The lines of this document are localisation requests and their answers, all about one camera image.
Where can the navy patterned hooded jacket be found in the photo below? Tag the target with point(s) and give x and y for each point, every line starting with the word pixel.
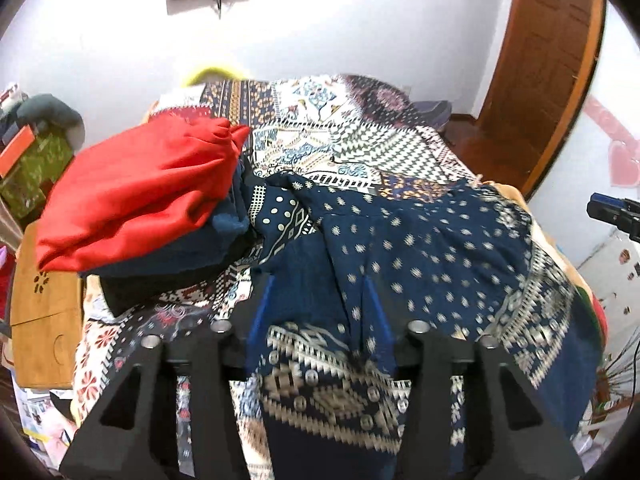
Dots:
pixel 339 272

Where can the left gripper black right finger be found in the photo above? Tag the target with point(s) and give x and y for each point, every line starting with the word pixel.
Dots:
pixel 427 358

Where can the brown wooden door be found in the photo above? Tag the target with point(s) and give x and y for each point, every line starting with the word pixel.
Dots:
pixel 544 69

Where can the brown cardboard box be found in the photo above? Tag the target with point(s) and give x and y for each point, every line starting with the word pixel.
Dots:
pixel 45 319

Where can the grey backpack on floor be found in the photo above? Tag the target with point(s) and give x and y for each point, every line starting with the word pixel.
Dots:
pixel 435 114

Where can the dark navy folded garment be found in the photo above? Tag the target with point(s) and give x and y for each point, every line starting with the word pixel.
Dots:
pixel 195 257

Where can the green patterned bag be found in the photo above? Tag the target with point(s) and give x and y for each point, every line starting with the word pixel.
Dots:
pixel 28 184

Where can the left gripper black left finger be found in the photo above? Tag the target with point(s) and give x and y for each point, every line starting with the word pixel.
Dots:
pixel 222 354

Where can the grey-green stuffed cushion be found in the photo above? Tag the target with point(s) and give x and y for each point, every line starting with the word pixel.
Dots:
pixel 47 108

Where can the patchwork patterned bedspread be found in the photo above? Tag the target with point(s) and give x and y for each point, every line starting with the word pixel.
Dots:
pixel 291 122

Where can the orange box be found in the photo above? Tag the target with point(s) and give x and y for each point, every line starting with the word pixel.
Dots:
pixel 15 149

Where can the red garment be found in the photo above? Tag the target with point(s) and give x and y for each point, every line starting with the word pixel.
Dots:
pixel 138 191

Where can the yellow round object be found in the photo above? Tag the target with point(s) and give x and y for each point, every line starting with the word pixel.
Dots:
pixel 210 74

